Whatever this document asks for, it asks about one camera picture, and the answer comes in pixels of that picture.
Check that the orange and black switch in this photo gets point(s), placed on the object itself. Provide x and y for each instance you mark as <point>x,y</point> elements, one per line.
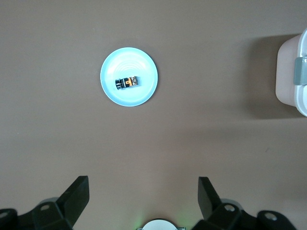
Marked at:
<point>127,83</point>

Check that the grey box latch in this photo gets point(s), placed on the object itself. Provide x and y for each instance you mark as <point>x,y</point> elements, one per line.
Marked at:
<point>301,70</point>

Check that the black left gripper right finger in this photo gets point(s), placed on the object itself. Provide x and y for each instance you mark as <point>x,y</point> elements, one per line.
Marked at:
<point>216,215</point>

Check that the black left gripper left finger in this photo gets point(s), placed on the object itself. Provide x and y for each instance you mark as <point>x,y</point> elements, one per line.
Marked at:
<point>69,203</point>

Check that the white lidded storage box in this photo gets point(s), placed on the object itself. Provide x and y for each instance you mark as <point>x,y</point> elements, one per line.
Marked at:
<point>285,76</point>

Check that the light blue round plate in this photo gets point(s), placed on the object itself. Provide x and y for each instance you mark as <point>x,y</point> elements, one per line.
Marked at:
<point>129,62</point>

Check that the brown table mat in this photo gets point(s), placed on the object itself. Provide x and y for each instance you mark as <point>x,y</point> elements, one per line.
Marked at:
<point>192,143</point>

